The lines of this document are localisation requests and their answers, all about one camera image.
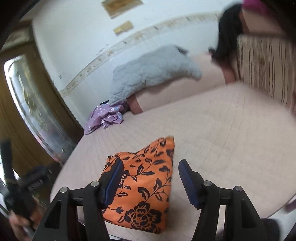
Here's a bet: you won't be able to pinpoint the magenta cloth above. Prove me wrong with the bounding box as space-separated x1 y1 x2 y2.
242 0 269 15

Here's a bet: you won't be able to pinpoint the pink bolster cushion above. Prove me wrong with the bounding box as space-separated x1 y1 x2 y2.
127 53 237 114

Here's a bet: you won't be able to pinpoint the beige wall switches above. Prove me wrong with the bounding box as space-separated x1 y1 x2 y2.
113 21 134 36

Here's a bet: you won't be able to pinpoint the wooden stained-glass door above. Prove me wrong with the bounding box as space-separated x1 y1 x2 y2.
1 21 83 175

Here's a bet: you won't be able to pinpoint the person's left hand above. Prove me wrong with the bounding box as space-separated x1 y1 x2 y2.
9 208 43 241

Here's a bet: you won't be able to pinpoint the grey quilted pillow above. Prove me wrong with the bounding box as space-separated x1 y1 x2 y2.
108 45 202 105

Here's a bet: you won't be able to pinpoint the purple floral garment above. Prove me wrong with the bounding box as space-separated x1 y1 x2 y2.
84 101 128 135

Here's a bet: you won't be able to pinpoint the striped floral back cushion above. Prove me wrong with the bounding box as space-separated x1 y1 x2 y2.
237 35 295 111

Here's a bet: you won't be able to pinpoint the orange black floral shirt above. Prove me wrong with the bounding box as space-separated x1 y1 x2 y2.
103 136 175 235

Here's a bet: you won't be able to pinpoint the black hanging garment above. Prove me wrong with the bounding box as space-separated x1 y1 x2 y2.
208 4 243 61

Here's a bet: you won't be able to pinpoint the framed wall painting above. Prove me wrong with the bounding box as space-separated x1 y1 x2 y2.
101 0 144 19

